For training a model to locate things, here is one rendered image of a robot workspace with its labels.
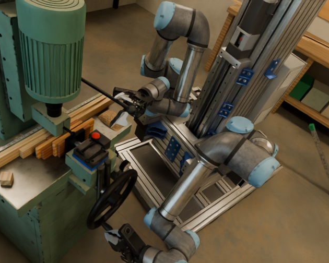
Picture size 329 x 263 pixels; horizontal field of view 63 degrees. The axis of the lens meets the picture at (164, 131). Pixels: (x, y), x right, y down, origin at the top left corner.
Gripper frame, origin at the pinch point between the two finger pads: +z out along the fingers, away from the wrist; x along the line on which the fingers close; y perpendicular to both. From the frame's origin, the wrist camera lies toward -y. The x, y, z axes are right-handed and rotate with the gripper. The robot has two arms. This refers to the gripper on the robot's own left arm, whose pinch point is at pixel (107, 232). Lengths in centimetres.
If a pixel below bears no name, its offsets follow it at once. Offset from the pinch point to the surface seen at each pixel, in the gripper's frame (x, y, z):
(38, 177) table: -7.5, -28.5, 16.9
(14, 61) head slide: 2, -68, 18
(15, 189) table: -15.4, -29.1, 17.9
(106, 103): 39, -36, 24
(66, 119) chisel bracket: 10.5, -43.3, 15.7
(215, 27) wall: 345, -12, 104
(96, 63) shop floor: 165, -14, 172
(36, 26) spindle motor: 1, -77, -3
